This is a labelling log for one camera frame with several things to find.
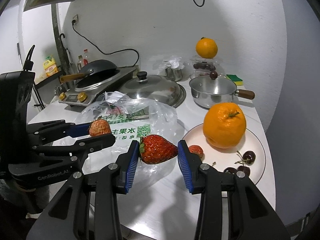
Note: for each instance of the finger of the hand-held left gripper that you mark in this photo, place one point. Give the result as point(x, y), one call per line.
point(80, 130)
point(100, 141)

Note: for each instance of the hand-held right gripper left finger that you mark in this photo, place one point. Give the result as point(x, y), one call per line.
point(132, 166)

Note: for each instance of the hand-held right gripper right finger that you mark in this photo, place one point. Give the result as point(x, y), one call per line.
point(185, 166)

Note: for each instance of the red strawberry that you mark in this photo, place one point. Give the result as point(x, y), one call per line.
point(196, 151)
point(100, 128)
point(157, 148)

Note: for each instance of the printed clear plastic bag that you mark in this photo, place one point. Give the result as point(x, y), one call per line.
point(155, 115)

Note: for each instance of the white round plate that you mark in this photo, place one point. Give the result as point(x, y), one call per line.
point(255, 140)

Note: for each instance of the person's left forearm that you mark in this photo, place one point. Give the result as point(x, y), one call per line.
point(40, 196)

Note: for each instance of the black metal shelf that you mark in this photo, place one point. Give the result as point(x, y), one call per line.
point(38, 92)

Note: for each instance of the steel induction cooker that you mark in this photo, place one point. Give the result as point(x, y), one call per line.
point(75, 97)

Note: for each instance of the small steel container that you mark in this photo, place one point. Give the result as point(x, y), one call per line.
point(61, 88)

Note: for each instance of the yellow detergent bottle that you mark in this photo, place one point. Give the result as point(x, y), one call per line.
point(49, 67)

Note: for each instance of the large orange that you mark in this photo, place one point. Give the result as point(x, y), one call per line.
point(223, 125)

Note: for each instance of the cooking oil bottle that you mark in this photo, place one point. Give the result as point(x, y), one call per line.
point(80, 63)

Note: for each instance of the large dark pan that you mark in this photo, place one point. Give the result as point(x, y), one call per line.
point(182, 98)

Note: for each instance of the red cap bottle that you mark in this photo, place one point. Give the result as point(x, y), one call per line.
point(86, 58)

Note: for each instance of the large steel lid black knob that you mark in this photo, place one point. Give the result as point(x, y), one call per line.
point(150, 90)

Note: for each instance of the black hook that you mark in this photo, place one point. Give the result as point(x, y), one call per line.
point(62, 36)

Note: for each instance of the grey vertical pipe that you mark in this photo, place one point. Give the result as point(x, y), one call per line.
point(56, 30)

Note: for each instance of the small steel cup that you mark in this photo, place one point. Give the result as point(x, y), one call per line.
point(174, 73)

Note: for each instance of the yellow green sponge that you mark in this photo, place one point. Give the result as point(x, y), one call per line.
point(235, 78)

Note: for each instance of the clear box of cherries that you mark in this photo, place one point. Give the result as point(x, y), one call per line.
point(203, 66)

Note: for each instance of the crumpled clear plastic bag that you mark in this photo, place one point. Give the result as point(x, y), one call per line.
point(175, 60)

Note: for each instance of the small orange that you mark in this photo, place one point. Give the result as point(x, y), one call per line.
point(206, 48)

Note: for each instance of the white wall outlet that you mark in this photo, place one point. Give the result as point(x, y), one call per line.
point(75, 19)

